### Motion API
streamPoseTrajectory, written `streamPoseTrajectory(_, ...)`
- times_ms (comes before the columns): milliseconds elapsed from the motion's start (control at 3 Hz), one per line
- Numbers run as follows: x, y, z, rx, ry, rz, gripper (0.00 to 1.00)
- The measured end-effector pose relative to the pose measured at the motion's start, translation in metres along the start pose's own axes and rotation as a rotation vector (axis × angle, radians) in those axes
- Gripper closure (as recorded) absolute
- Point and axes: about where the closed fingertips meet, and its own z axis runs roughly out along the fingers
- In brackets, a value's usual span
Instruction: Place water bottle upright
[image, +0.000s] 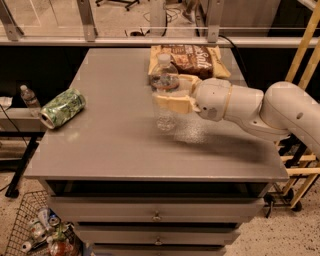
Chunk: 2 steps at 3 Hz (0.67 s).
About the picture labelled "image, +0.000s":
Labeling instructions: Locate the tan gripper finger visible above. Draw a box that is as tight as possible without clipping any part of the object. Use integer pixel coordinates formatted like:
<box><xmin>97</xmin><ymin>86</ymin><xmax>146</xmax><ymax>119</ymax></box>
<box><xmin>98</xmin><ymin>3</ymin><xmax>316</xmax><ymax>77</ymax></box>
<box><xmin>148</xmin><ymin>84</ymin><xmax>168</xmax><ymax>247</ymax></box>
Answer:
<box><xmin>153</xmin><ymin>94</ymin><xmax>200</xmax><ymax>114</ymax></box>
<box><xmin>178</xmin><ymin>74</ymin><xmax>201</xmax><ymax>96</ymax></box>

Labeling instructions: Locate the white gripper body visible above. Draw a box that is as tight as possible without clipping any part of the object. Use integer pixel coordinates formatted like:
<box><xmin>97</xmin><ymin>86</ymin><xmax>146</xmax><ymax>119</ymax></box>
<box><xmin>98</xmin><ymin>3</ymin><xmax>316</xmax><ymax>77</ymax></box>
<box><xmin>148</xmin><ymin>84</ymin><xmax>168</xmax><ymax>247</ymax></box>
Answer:
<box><xmin>194</xmin><ymin>78</ymin><xmax>231</xmax><ymax>122</ymax></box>

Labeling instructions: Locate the clear plastic water bottle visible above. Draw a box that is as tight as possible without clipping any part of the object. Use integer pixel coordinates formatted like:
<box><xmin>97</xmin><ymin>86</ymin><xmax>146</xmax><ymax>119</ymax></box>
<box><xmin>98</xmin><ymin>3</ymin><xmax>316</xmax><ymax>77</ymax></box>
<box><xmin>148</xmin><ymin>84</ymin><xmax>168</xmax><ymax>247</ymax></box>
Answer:
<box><xmin>149</xmin><ymin>53</ymin><xmax>179</xmax><ymax>131</ymax></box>

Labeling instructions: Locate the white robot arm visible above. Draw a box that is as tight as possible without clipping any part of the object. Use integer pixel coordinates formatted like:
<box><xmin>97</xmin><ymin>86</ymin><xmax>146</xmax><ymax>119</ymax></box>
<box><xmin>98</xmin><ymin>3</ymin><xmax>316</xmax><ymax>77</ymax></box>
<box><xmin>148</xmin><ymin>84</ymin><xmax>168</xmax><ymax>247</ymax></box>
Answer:
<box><xmin>153</xmin><ymin>78</ymin><xmax>320</xmax><ymax>157</ymax></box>

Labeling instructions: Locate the small bottle on shelf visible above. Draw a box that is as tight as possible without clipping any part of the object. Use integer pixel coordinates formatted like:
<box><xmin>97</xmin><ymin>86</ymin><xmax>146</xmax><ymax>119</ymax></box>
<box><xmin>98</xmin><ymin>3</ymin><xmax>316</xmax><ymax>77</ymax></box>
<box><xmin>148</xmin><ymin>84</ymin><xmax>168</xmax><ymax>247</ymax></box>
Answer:
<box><xmin>20</xmin><ymin>85</ymin><xmax>41</xmax><ymax>117</ymax></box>

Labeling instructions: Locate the yellow brown snack bag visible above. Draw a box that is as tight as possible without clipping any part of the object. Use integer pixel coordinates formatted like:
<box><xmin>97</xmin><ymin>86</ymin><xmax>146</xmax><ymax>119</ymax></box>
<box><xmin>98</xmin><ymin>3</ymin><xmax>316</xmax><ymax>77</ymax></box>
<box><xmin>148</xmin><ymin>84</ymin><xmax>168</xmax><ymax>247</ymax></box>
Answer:
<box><xmin>148</xmin><ymin>44</ymin><xmax>231</xmax><ymax>80</ymax></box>

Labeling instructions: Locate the grey drawer cabinet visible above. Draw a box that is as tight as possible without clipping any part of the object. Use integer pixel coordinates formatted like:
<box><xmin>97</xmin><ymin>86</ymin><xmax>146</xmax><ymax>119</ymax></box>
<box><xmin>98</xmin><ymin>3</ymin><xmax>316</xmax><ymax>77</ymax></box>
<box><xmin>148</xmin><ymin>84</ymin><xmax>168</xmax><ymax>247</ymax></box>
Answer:
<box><xmin>26</xmin><ymin>48</ymin><xmax>287</xmax><ymax>256</ymax></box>

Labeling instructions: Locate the green crushed soda can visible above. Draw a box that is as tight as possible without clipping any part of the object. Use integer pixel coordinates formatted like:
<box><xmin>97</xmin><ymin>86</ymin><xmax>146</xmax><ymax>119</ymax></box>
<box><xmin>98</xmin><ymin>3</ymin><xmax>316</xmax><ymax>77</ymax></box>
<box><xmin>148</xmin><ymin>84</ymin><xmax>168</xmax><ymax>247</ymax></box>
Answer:
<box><xmin>39</xmin><ymin>88</ymin><xmax>86</xmax><ymax>129</ymax></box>

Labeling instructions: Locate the black side table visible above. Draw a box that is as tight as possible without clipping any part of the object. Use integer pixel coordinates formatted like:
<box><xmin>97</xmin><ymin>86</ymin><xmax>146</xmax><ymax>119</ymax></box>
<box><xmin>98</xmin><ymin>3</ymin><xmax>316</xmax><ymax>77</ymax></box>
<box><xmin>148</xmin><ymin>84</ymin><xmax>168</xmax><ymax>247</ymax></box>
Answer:
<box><xmin>0</xmin><ymin>106</ymin><xmax>48</xmax><ymax>198</ymax></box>

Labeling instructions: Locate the black cable on floor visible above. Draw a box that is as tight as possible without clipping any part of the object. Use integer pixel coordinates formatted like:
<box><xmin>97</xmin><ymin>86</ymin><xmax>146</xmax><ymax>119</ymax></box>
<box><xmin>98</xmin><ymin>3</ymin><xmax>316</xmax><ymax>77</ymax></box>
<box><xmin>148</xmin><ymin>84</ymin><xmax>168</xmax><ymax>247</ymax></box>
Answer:
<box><xmin>143</xmin><ymin>4</ymin><xmax>183</xmax><ymax>25</ymax></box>

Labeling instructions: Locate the metal railing frame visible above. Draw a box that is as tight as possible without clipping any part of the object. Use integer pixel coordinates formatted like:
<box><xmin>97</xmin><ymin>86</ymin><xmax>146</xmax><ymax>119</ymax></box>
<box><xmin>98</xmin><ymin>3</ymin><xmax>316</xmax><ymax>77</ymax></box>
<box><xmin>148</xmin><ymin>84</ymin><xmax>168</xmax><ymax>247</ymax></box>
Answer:
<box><xmin>0</xmin><ymin>0</ymin><xmax>313</xmax><ymax>47</ymax></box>

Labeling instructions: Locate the wire basket with trash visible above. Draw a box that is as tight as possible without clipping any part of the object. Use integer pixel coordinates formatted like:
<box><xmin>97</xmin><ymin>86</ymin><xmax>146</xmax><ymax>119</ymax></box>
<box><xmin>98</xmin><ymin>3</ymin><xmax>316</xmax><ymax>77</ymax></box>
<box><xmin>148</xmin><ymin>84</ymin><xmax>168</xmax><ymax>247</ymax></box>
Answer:
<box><xmin>4</xmin><ymin>191</ymin><xmax>82</xmax><ymax>256</ymax></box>

